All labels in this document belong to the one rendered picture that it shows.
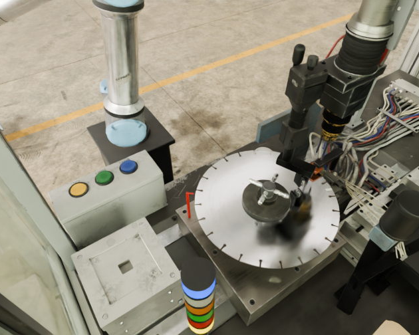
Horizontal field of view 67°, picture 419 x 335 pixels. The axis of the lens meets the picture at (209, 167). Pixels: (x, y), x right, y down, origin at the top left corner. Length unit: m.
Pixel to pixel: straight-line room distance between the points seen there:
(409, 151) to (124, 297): 1.06
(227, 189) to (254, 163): 0.11
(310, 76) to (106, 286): 0.57
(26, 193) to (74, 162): 1.65
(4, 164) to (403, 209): 0.65
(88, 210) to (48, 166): 1.51
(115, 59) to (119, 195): 0.34
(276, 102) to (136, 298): 2.18
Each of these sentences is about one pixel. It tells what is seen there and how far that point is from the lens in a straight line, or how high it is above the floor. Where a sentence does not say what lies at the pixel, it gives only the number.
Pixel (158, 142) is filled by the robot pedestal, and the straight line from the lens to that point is 1.18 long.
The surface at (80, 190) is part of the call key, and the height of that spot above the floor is 0.90.
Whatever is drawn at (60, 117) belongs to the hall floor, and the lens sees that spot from 2.71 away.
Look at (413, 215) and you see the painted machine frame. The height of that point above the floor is 1.12.
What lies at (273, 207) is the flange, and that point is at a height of 0.96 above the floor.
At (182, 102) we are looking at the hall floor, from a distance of 2.62.
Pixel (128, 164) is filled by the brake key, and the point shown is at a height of 0.91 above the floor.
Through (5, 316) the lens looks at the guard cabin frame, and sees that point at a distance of 0.36.
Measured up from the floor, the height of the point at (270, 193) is 0.99.
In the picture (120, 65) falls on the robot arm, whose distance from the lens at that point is 0.88.
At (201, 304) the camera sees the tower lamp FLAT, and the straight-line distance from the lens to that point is 0.47.
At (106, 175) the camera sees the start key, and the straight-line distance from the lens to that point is 0.89.
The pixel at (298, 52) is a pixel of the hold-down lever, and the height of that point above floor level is 1.27.
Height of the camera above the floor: 1.55
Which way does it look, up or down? 48 degrees down
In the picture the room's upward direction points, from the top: straight up
